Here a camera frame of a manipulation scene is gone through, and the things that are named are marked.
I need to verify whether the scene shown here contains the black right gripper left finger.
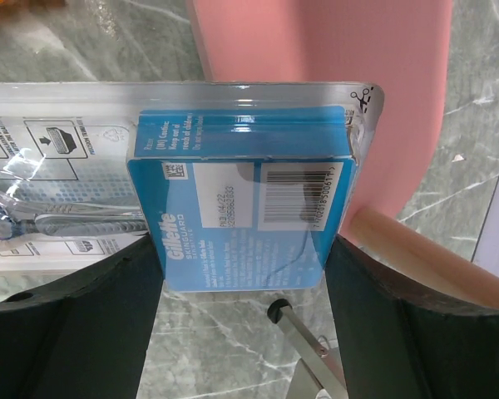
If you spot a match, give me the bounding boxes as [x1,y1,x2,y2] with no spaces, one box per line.
[0,236,164,398]

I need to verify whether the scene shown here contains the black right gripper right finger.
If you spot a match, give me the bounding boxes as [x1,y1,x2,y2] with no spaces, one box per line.
[325,237,499,399]

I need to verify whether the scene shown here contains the blue boxed razor pack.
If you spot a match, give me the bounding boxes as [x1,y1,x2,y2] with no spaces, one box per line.
[0,82,384,292]

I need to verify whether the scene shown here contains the pink three-tier shelf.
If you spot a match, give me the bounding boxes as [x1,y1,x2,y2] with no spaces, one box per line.
[185,0,499,311]

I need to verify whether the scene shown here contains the metal dish rack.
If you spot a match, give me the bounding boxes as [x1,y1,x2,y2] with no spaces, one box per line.
[267,298,348,398]

